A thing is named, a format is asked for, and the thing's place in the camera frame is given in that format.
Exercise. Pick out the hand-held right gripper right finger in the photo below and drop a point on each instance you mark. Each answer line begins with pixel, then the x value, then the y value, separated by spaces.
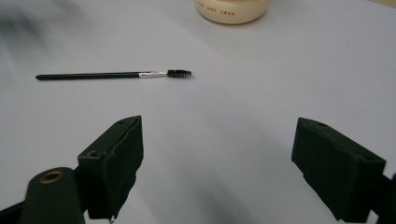
pixel 336 174

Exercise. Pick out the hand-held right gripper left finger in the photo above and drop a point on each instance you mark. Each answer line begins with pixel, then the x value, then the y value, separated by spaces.
pixel 113 174

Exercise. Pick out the black spoolie brush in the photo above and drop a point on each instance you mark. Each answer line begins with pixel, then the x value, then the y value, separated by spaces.
pixel 93 75

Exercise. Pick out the cream round container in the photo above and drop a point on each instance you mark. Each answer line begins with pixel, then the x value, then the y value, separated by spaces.
pixel 232 11

